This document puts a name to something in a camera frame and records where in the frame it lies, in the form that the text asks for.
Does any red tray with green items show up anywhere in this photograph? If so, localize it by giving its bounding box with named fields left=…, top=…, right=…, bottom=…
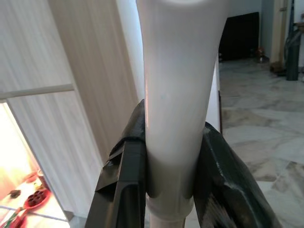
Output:
left=4, top=206, right=28, bottom=228

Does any small brass vase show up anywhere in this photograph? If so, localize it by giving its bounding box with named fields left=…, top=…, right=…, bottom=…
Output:
left=255, top=46, right=269, bottom=64

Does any cream handled broom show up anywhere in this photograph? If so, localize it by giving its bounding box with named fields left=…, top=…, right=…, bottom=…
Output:
left=134, top=0, right=230, bottom=228

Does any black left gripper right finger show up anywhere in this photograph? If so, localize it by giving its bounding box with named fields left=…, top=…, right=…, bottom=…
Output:
left=193, top=121, right=283, bottom=228

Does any black flat panel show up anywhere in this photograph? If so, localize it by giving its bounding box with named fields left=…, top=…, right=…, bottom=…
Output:
left=218, top=11, right=260, bottom=63

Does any red round compartment dish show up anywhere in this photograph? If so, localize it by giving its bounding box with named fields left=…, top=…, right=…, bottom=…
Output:
left=24, top=189, right=51, bottom=210

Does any dark green upright pole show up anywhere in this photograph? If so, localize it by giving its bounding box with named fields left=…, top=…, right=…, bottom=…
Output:
left=285, top=30, right=300, bottom=82

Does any small brown floor object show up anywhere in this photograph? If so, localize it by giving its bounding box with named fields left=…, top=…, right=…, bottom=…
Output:
left=270, top=61, right=286, bottom=75

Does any light wood tall cabinet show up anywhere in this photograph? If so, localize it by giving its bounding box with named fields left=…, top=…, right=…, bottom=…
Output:
left=0, top=0, right=141, bottom=216

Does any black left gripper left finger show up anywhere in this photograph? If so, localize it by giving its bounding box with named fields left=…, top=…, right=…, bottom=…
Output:
left=86, top=98, right=149, bottom=228

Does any wooden door frame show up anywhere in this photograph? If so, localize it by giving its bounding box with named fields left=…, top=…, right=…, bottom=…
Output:
left=271, top=0, right=293, bottom=63

